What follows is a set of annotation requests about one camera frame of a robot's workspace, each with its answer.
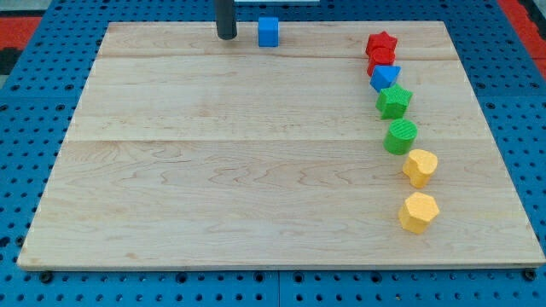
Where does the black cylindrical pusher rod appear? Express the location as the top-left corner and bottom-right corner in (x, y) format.
(214, 0), (237, 40)

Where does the blue cube block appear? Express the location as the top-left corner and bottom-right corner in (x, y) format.
(258, 17), (279, 47)

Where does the red star block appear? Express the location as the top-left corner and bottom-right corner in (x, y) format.
(365, 31), (398, 55)

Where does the green star block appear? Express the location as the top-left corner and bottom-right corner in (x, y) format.
(375, 84), (413, 119)

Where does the light wooden board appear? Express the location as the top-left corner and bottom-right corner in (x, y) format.
(17, 21), (545, 271)

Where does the red cylinder block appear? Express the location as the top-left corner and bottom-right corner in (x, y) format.
(367, 47), (396, 77)

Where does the blue triangle block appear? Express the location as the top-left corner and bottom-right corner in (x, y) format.
(370, 65), (401, 92)

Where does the green cylinder block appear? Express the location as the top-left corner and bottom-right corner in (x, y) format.
(383, 119), (418, 155)

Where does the yellow heart block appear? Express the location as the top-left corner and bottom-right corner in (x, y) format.
(402, 149), (439, 188)

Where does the yellow hexagon block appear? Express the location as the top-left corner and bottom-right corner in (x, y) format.
(398, 192), (440, 235)

